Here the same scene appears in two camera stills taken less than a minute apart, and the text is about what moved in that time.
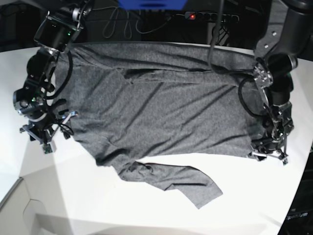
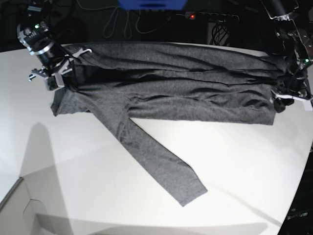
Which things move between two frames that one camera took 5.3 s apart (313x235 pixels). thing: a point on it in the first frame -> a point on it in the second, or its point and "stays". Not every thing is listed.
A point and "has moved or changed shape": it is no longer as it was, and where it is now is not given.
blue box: [153, 5] stays
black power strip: [211, 16] stays
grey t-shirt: [130, 101] has moved or changed shape
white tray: [34, 206] stays
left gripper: [45, 132] -> [54, 76]
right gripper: [268, 147] -> [297, 88]
